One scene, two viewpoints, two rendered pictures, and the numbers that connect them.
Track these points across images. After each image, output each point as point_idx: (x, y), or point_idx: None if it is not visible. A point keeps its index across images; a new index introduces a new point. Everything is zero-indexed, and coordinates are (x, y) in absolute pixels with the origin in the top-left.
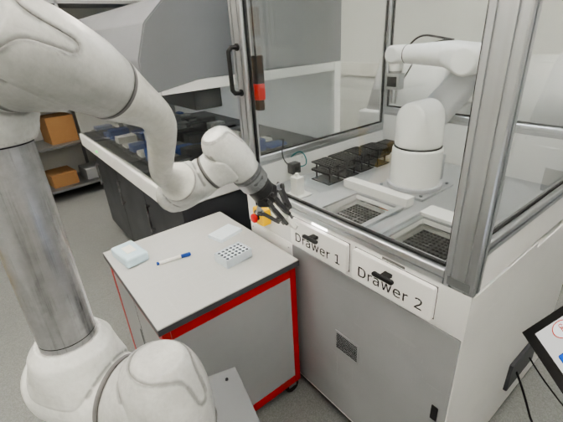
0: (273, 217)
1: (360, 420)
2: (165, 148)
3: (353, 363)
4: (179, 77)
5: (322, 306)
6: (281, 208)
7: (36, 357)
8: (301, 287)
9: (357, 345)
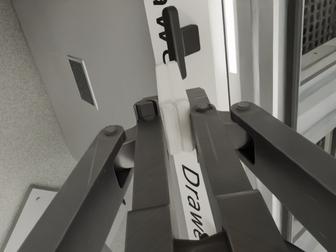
0: (113, 219)
1: (47, 86)
2: None
3: (77, 91)
4: None
5: (86, 26)
6: (200, 156)
7: None
8: None
9: (97, 105)
